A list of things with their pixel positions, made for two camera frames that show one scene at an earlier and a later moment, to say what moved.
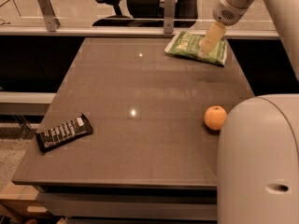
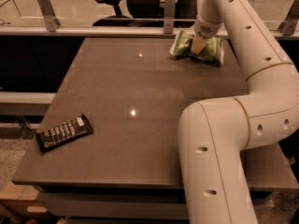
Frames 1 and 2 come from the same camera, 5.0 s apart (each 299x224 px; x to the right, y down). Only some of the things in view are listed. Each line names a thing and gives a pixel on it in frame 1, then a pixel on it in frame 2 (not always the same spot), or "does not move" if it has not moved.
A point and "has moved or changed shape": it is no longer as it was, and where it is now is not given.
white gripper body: [228, 14] -> [206, 29]
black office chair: [143, 7] does not move
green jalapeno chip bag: [189, 44] has moved or changed shape
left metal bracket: [52, 21] does not move
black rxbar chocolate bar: [67, 130] does not move
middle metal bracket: [169, 12] does not move
